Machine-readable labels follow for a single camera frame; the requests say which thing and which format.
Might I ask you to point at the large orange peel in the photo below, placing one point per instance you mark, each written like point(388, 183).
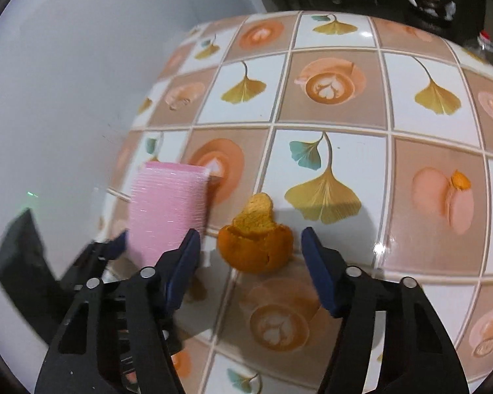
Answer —
point(250, 250)

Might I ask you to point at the small orange peel piece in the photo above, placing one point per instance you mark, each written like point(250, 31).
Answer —
point(460, 180)

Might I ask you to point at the pink hair roller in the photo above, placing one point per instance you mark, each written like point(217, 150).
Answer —
point(168, 209)

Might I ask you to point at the ginkgo print tablecloth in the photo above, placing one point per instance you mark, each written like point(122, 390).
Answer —
point(345, 164)

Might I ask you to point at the cooking oil bottle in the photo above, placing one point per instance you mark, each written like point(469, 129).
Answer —
point(487, 45)

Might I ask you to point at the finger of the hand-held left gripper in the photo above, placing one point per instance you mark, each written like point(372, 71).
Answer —
point(115, 247)

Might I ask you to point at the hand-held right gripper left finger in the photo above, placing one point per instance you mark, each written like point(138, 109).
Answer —
point(185, 262)

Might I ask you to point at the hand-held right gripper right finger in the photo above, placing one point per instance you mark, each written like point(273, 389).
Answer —
point(320, 271)

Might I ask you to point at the dark jar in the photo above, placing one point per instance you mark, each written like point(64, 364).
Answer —
point(429, 4)

